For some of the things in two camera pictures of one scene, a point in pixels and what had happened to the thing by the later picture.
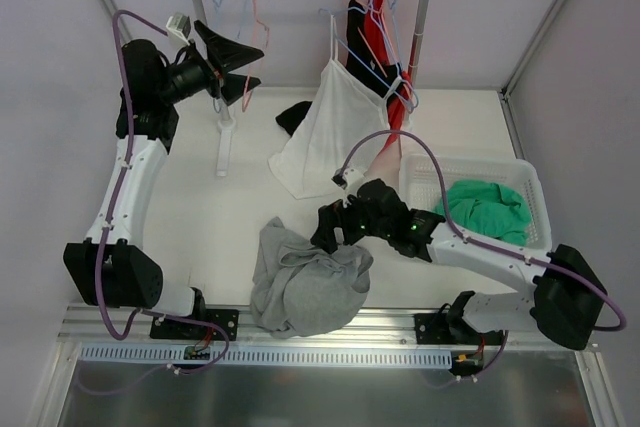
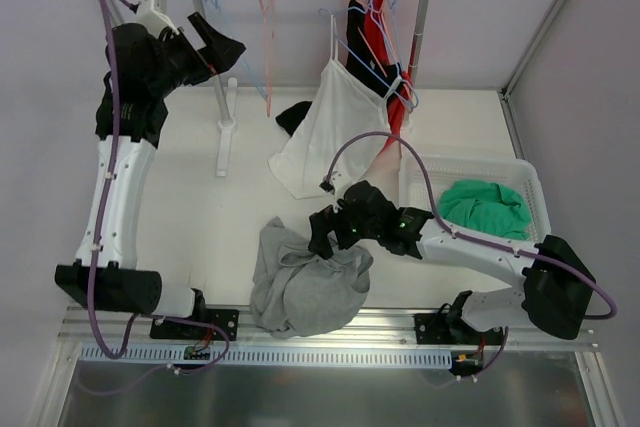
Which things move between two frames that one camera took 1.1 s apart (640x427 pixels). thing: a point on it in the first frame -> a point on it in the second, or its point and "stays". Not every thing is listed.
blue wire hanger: (371, 5) stays
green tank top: (488, 209) stays
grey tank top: (301, 290) stays
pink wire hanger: (249, 91) -> (270, 3)
